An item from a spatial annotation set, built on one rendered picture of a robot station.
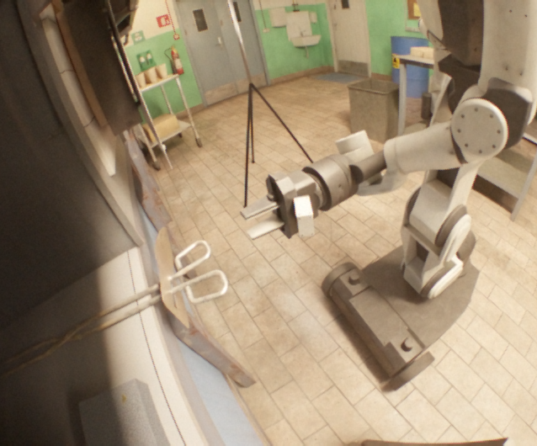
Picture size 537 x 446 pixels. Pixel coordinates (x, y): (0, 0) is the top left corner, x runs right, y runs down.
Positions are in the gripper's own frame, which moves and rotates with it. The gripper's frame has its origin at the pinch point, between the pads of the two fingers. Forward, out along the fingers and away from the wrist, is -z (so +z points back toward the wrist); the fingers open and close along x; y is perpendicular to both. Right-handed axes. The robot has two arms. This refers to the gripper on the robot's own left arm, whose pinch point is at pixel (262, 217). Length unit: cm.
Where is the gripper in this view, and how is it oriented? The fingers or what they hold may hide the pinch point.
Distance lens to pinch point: 42.0
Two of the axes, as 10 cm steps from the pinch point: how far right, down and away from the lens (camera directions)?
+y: 5.0, 5.1, -7.0
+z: 8.4, -4.6, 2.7
